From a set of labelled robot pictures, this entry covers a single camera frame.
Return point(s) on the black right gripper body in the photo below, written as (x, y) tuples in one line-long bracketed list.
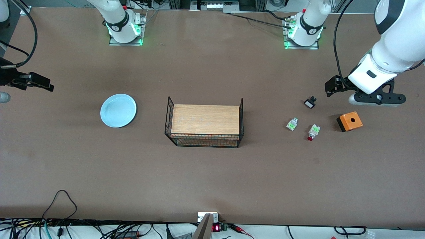
[(8, 77)]

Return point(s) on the red push button switch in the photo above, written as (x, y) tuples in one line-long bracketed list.
[(313, 131)]

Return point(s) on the light blue round plate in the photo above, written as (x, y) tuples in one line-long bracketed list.
[(118, 110)]

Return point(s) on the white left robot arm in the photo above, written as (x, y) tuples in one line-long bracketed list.
[(391, 49)]

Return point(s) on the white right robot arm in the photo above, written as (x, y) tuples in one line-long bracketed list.
[(119, 16)]

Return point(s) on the black push button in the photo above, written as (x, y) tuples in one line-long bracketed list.
[(310, 103)]

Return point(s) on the wooden shelf board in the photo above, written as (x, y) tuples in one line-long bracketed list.
[(206, 120)]

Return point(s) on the red digit display module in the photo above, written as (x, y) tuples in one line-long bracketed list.
[(217, 227)]

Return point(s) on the orange button enclosure box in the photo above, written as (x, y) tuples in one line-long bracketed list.
[(350, 120)]

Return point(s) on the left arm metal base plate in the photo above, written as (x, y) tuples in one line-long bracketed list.
[(313, 47)]

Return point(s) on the green white button switch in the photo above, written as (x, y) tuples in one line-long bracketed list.
[(292, 124)]

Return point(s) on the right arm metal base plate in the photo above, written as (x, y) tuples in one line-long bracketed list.
[(141, 33)]

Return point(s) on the grey metal post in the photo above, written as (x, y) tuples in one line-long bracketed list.
[(204, 229)]

